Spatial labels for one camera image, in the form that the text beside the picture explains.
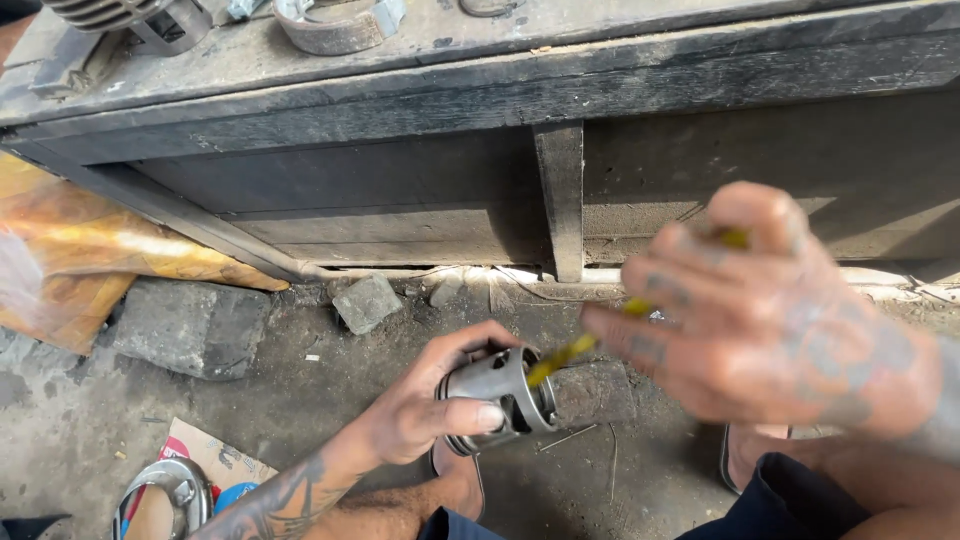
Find yellow plastic sheet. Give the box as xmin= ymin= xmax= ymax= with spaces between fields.
xmin=0 ymin=152 xmax=291 ymax=357

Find torn cardboard piece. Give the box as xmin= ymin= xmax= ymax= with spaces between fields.
xmin=156 ymin=417 xmax=280 ymax=496

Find flat dark stone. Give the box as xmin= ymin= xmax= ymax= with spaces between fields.
xmin=551 ymin=358 xmax=639 ymax=430

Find person's legs in dark shorts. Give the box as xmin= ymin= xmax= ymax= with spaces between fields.
xmin=300 ymin=423 xmax=960 ymax=540

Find yellow handled screwdriver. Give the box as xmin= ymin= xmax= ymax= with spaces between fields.
xmin=525 ymin=227 xmax=751 ymax=390

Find small grey stone block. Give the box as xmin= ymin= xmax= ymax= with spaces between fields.
xmin=331 ymin=272 xmax=405 ymax=336

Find large grey paving stone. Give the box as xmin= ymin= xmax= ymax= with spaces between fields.
xmin=111 ymin=277 xmax=273 ymax=381

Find thin metal wire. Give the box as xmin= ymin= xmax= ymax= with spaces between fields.
xmin=537 ymin=423 xmax=600 ymax=453

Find person's right hand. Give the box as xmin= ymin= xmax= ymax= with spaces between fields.
xmin=579 ymin=180 xmax=944 ymax=441

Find curved metal brake shoe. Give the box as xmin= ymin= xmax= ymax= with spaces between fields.
xmin=271 ymin=0 xmax=408 ymax=57

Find chrome metal cover part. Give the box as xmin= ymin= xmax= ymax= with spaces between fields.
xmin=112 ymin=456 xmax=215 ymax=540

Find grey metal piston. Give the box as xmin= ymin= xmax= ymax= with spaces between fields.
xmin=435 ymin=345 xmax=560 ymax=457

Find dark wooden workbench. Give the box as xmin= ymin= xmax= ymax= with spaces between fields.
xmin=0 ymin=0 xmax=960 ymax=285

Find finned metal engine cylinder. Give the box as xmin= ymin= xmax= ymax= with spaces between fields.
xmin=41 ymin=0 xmax=215 ymax=58

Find small grey stone chunk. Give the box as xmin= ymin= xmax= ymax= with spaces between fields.
xmin=428 ymin=279 xmax=463 ymax=310

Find person's left hand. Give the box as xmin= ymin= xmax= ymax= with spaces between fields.
xmin=365 ymin=320 xmax=525 ymax=468

